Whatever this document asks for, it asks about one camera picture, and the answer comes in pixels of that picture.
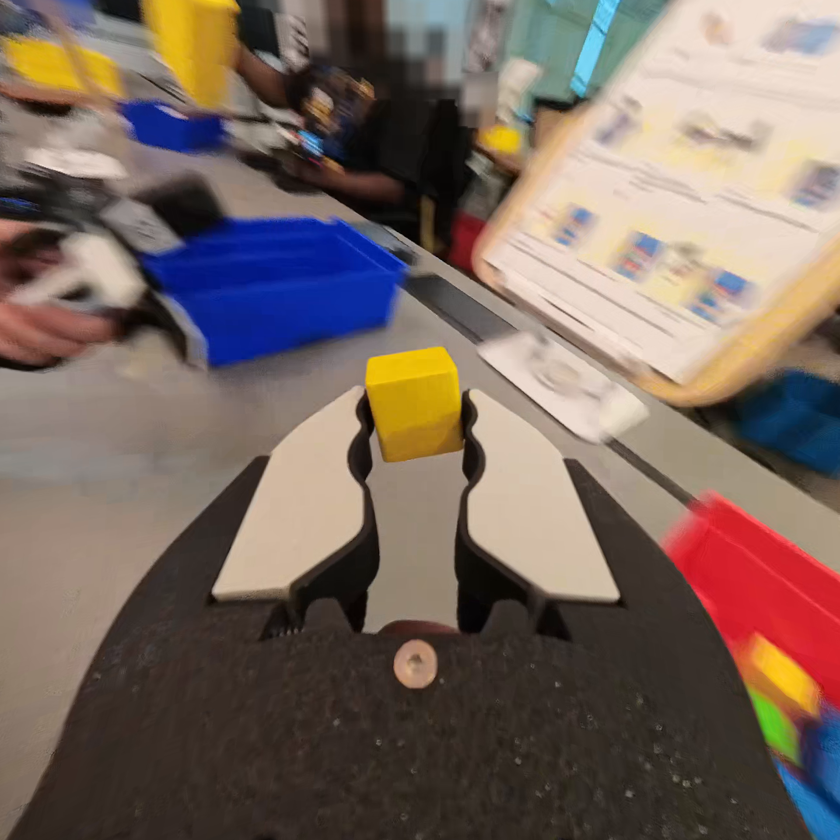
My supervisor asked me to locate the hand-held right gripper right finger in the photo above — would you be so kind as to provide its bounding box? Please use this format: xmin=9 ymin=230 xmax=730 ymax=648
xmin=456 ymin=389 xmax=620 ymax=607

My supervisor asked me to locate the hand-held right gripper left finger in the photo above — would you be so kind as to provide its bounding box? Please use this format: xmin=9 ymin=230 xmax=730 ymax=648
xmin=210 ymin=388 xmax=382 ymax=605

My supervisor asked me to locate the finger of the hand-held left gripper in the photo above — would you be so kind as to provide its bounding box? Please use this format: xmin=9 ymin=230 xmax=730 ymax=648
xmin=155 ymin=296 xmax=214 ymax=371

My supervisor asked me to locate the blue plastic bin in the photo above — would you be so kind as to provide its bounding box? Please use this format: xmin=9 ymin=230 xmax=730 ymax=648
xmin=140 ymin=216 xmax=409 ymax=370
xmin=121 ymin=100 xmax=227 ymax=154

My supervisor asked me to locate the red plastic bin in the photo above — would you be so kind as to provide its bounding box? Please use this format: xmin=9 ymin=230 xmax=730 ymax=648
xmin=662 ymin=491 xmax=840 ymax=840

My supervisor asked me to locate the green wooden cube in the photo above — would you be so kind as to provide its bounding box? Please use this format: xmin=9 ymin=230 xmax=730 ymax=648
xmin=750 ymin=693 xmax=805 ymax=766

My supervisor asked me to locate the person's left hand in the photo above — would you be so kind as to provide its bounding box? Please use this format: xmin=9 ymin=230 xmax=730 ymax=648
xmin=0 ymin=217 xmax=122 ymax=371

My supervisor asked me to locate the yellow plastic bin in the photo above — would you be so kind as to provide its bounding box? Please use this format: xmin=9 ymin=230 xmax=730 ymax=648
xmin=142 ymin=0 xmax=242 ymax=110
xmin=0 ymin=36 xmax=127 ymax=102

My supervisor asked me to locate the red bag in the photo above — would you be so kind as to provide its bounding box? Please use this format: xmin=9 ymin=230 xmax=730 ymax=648
xmin=449 ymin=214 xmax=489 ymax=274

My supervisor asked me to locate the small yellow box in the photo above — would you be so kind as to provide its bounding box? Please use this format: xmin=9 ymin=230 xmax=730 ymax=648
xmin=479 ymin=122 xmax=526 ymax=157

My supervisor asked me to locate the clipboard with instruction sheet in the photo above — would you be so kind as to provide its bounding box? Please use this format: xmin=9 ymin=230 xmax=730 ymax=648
xmin=473 ymin=0 xmax=840 ymax=408

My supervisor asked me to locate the blue wooden cylinder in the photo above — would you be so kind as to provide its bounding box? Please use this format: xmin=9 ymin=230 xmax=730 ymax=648
xmin=781 ymin=716 xmax=840 ymax=840

